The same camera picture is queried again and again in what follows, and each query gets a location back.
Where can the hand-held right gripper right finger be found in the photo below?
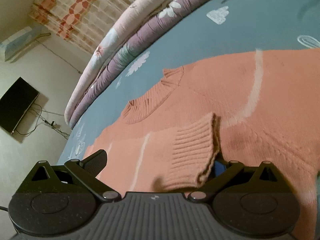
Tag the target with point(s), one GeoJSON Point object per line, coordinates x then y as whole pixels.
{"type": "Point", "coordinates": [220, 168]}

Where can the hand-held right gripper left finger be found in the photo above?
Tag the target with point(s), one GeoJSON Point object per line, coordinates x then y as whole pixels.
{"type": "Point", "coordinates": [96, 162]}

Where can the pink striped knit sweater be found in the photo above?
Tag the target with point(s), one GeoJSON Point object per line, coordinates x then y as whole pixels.
{"type": "Point", "coordinates": [275, 92]}

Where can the white air conditioner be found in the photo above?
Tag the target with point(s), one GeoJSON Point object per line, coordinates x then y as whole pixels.
{"type": "Point", "coordinates": [20, 42]}

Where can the purple floral quilt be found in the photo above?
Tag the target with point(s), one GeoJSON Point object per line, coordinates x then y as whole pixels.
{"type": "Point", "coordinates": [150, 30]}

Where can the patterned curtain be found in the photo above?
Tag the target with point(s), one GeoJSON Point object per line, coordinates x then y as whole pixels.
{"type": "Point", "coordinates": [87, 5]}

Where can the black wall television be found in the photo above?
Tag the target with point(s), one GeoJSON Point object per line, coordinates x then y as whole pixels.
{"type": "Point", "coordinates": [15, 105]}

